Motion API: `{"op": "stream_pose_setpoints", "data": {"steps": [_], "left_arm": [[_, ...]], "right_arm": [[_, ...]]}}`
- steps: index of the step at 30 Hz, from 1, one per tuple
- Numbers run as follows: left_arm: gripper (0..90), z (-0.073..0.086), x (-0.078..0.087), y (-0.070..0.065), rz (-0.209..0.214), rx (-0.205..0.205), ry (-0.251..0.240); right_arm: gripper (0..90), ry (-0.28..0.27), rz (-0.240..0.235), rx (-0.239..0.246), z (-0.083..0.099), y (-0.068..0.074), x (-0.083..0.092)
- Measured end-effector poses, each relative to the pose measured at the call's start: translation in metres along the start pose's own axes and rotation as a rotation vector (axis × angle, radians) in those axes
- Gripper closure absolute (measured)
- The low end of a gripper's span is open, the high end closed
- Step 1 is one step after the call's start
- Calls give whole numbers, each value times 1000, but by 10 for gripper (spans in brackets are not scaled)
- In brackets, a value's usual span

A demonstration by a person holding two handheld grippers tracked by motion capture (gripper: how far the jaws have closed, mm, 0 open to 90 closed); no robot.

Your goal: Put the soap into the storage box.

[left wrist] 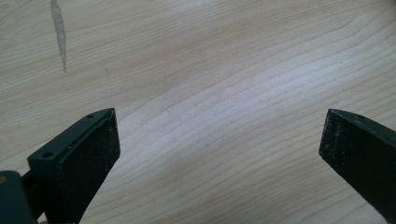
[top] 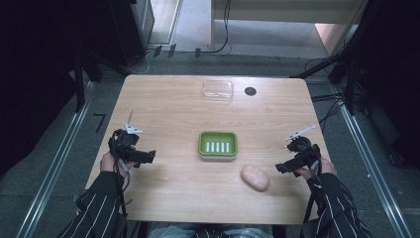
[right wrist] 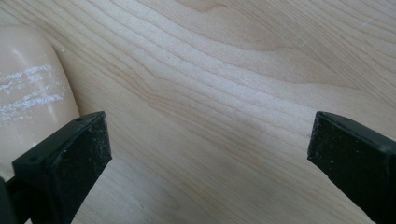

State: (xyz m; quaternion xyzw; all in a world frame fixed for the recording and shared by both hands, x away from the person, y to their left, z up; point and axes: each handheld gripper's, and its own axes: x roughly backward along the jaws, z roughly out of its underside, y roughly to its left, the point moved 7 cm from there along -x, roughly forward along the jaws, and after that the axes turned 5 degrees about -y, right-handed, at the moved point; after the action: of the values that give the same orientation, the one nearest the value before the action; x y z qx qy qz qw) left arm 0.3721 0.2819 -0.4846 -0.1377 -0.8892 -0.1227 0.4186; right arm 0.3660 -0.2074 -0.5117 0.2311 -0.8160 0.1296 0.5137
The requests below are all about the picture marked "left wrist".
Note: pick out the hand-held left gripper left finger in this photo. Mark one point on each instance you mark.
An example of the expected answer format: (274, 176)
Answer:
(81, 161)

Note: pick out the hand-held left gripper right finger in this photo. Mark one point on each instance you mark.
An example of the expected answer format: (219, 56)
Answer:
(361, 155)

